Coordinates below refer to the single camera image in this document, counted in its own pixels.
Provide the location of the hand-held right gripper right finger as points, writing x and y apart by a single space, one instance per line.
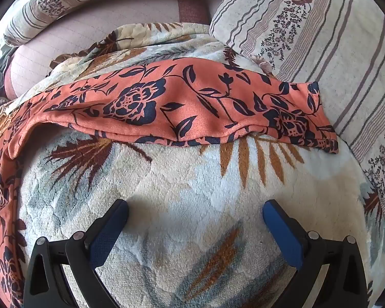
282 234

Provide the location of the leaf print fleece blanket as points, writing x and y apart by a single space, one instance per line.
179 183

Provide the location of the pink quilted bed sheet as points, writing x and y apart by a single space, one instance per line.
115 16

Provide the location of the orange floral garment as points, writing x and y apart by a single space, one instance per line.
179 102

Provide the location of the large striped floral pillow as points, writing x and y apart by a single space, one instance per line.
324 38

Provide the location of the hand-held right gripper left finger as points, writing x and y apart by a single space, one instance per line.
109 234

